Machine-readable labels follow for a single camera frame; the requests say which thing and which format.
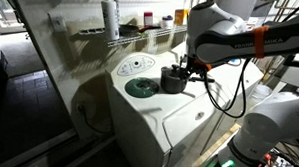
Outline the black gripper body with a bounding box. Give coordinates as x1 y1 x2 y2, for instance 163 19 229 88
185 55 204 75

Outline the glass pot lid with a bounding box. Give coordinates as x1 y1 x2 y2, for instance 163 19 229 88
161 63 190 80

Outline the white jar purple lid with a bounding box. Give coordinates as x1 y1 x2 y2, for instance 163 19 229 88
160 15 175 29

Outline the dark grey saucepan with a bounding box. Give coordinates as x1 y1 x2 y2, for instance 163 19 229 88
159 63 216 96

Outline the tall cylindrical container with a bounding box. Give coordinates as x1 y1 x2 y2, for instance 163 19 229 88
174 8 190 27

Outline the green round plate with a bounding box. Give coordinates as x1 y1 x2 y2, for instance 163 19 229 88
124 76 161 100

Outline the white dryer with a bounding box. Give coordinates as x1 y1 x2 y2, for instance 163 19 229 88
170 40 266 108

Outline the pink sweetener box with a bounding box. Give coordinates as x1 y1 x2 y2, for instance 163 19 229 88
142 11 154 28

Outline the small black pan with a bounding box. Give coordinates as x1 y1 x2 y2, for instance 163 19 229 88
118 23 163 39

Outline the white washing machine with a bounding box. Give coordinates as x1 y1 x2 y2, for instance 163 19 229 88
101 48 240 167

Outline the wooden board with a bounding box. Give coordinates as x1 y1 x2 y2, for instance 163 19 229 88
183 121 242 167

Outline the tall white bottle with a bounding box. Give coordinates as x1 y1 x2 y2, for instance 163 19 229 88
99 0 121 42

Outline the wide orange cable strap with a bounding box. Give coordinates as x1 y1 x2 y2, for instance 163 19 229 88
193 59 213 73

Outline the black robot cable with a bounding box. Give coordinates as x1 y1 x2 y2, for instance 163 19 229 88
201 56 253 120

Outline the white wire shelf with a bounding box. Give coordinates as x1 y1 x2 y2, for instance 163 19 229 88
78 20 190 51

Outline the orange arm strap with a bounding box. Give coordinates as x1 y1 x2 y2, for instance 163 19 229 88
251 25 271 60

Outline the black wall power cord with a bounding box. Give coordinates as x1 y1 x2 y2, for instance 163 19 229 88
76 104 114 136

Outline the white wall switch plate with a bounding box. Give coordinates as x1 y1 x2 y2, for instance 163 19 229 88
47 12 69 34

